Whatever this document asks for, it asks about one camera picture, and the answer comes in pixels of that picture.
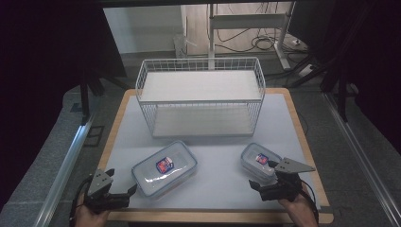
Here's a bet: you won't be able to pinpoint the white table mat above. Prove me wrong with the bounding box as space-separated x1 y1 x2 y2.
103 93 322 211

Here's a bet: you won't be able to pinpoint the white power strip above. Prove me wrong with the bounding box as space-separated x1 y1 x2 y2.
297 63 315 79

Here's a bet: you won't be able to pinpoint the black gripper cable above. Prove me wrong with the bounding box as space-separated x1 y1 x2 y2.
69 175 93 227
299 179 320 221

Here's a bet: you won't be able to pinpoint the small clear food container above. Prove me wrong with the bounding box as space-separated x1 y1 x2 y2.
240 142 283 185

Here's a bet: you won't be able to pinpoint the black metal stand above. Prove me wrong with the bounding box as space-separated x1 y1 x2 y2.
78 72 107 126
321 61 352 123

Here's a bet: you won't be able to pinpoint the person's left hand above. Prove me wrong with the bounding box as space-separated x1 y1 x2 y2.
75 197 110 227

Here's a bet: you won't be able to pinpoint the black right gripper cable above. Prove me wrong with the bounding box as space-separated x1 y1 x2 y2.
299 179 320 221

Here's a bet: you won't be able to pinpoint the white metal desk frame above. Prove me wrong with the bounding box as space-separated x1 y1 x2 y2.
207 1 292 71

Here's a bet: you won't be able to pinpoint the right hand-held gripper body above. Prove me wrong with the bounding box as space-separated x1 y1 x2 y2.
260 157 316 202

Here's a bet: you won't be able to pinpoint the person's right hand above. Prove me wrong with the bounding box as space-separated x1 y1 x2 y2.
278 185 319 227

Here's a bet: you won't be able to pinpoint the black floor cables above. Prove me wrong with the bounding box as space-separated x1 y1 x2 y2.
217 27 309 55

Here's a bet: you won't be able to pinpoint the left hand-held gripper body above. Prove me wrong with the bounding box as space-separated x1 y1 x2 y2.
83 168 131 213

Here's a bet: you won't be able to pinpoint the large clear food container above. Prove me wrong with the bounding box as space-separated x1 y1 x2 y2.
131 140 199 200

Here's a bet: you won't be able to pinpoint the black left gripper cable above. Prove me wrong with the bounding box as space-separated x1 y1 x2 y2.
69 175 93 227

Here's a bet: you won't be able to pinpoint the aluminium rail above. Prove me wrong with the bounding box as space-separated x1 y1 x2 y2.
324 93 401 227
32 122 96 227

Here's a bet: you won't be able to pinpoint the white wire shelf rack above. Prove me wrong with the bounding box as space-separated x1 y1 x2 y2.
135 57 267 139

